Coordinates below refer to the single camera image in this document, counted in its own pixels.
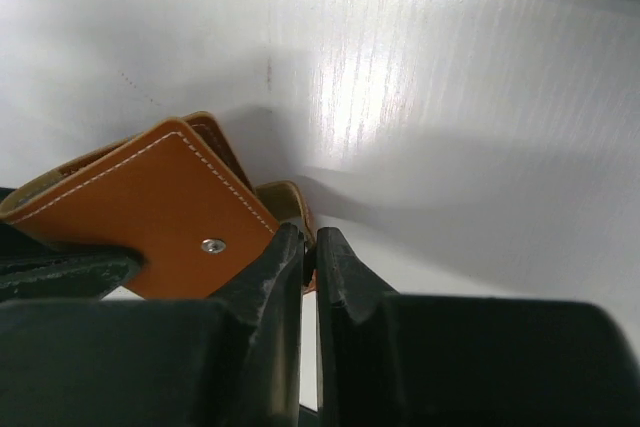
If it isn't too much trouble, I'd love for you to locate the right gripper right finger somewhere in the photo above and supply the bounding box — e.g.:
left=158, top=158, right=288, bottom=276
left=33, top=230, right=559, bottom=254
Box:
left=314, top=227, right=639, bottom=426

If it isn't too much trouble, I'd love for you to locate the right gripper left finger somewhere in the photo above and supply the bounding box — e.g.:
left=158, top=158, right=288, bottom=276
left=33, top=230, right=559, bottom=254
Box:
left=1, top=224, right=305, bottom=426

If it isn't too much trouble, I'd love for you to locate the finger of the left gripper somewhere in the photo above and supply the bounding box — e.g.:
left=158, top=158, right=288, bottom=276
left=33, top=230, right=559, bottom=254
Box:
left=1, top=222, right=143, bottom=302

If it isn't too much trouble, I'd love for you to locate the brown leather card holder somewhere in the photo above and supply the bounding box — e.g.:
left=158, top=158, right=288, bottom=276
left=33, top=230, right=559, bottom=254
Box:
left=1, top=112, right=315, bottom=299

